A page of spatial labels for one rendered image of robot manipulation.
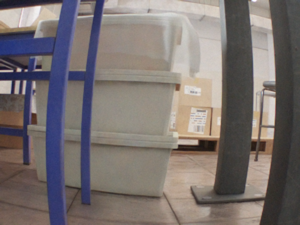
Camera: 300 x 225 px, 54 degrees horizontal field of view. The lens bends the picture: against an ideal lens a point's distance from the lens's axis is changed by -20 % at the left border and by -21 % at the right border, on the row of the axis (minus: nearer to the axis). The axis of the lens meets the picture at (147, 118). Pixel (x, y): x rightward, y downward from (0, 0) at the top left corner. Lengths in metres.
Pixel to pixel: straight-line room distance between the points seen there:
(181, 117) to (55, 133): 2.59
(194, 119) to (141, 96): 1.88
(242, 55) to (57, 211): 0.99
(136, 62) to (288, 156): 0.83
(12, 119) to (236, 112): 1.61
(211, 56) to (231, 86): 10.15
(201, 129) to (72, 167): 1.96
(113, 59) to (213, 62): 10.18
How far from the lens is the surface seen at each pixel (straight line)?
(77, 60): 1.36
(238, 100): 1.32
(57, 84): 0.56
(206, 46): 11.48
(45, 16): 2.60
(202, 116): 3.15
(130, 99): 1.29
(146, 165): 1.30
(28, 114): 1.79
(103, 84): 1.30
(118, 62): 1.32
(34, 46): 0.58
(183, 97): 3.13
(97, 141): 1.28
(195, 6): 10.51
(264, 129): 3.38
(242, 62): 1.34
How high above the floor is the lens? 0.31
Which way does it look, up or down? 1 degrees down
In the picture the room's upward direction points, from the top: 3 degrees clockwise
